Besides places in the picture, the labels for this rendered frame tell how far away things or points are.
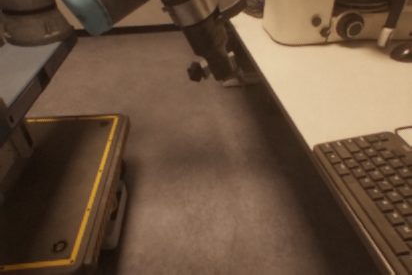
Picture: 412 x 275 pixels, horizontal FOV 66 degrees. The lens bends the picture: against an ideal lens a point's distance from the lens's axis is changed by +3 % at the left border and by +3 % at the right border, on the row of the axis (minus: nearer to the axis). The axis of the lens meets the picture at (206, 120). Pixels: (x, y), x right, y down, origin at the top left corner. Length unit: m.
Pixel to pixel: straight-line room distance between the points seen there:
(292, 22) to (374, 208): 0.55
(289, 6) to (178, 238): 0.93
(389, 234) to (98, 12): 0.48
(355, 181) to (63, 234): 0.79
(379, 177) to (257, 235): 0.87
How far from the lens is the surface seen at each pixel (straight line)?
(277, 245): 1.31
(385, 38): 0.94
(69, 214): 1.06
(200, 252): 1.27
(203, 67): 0.64
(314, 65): 0.81
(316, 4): 0.88
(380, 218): 0.46
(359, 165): 0.52
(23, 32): 1.10
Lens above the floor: 1.10
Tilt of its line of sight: 37 degrees down
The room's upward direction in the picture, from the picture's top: 1 degrees counter-clockwise
